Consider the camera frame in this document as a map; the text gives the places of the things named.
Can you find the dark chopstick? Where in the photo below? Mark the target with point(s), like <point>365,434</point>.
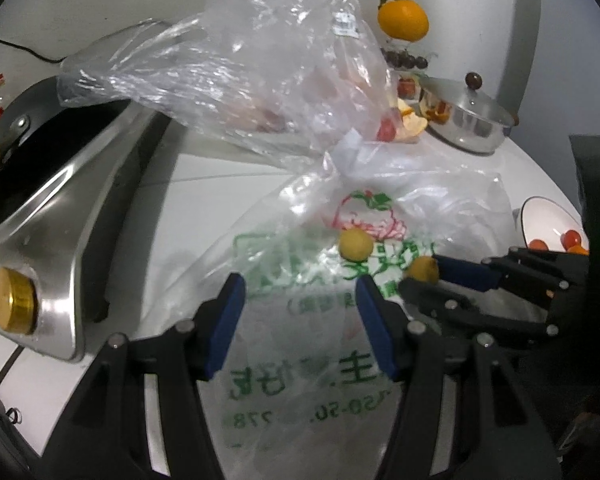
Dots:
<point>10,365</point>

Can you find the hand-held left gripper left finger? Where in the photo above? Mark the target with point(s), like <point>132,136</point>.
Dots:
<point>225,325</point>

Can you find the large orange with stem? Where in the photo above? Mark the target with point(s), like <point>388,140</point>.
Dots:
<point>402,20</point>

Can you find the silver induction cooker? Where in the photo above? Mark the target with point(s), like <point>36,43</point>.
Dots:
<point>80,240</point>

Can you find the red tomato inside bag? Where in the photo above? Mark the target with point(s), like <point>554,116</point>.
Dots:
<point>386,130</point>

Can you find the white plate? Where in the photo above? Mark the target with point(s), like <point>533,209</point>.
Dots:
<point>542,220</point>

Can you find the large gold knob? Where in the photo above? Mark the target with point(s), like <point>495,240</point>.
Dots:
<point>14,300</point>

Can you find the orange peel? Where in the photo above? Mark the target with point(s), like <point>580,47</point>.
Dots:
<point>411,122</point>

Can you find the clear crumpled plastic bag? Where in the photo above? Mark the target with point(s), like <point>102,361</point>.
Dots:
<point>260,60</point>

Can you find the bunch of dark grapes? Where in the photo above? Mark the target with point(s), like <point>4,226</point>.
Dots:
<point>405,58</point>

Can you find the yellow cherry tomato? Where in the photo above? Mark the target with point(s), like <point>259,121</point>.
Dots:
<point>356,245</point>
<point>421,269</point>

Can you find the steel pot with knobbed lid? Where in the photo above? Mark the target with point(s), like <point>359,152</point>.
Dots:
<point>472,115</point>

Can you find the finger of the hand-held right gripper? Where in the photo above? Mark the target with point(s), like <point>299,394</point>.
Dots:
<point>467,272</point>
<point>430,297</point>

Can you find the printed flat plastic bag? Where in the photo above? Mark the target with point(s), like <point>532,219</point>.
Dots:
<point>300,370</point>

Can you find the black wok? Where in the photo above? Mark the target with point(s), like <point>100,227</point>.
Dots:
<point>45,145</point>

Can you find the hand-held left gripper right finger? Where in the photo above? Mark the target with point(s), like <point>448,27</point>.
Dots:
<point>377,330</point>

